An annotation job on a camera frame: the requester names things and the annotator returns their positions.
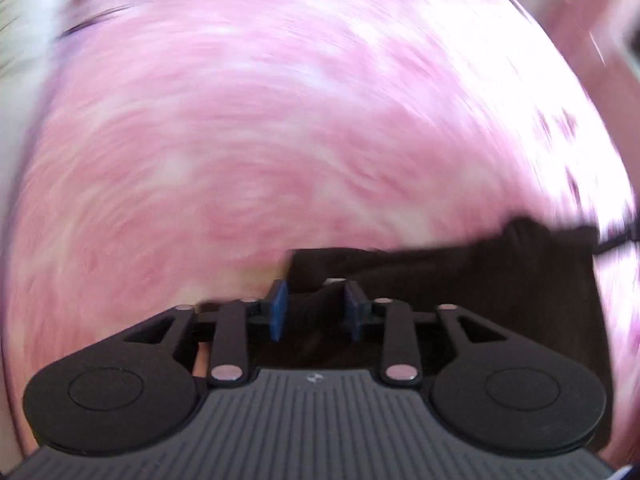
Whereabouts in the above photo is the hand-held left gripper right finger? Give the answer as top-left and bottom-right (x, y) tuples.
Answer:
(344, 281), (506, 386)

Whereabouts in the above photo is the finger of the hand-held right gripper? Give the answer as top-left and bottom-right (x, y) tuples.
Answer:
(592, 225), (640, 258)

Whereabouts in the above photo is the dark brown garment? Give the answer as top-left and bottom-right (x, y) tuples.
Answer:
(200, 217), (613, 461)

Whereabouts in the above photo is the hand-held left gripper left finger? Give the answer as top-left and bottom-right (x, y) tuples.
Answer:
(122, 280), (288, 388)

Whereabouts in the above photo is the pink floral blanket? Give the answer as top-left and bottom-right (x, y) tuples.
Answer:
(0, 0), (640, 461)

